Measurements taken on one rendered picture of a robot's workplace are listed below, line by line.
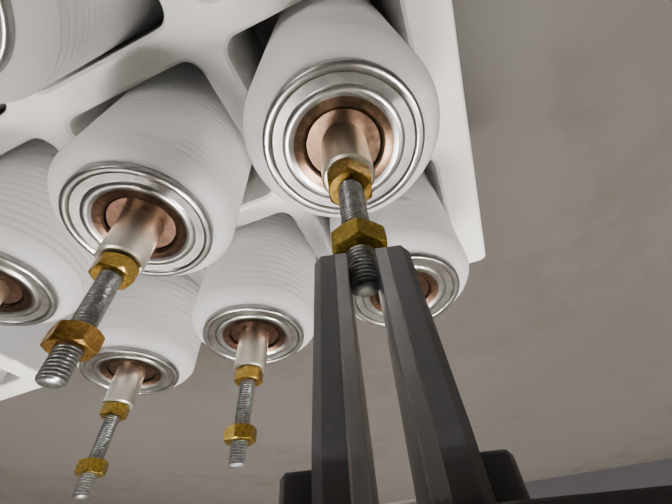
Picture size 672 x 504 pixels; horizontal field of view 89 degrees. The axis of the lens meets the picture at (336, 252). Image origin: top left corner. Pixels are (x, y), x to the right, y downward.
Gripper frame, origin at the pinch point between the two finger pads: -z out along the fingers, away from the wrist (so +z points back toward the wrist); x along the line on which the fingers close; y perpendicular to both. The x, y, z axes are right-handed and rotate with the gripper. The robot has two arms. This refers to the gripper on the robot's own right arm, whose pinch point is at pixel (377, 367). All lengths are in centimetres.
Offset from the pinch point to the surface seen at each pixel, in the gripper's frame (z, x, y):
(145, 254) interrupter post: -8.9, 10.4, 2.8
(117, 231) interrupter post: -9.5, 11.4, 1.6
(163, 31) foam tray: -18.5, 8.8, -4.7
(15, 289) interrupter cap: -11.4, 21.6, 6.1
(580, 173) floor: -36, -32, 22
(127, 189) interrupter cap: -11.1, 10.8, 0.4
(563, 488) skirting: -31, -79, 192
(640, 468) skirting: -34, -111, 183
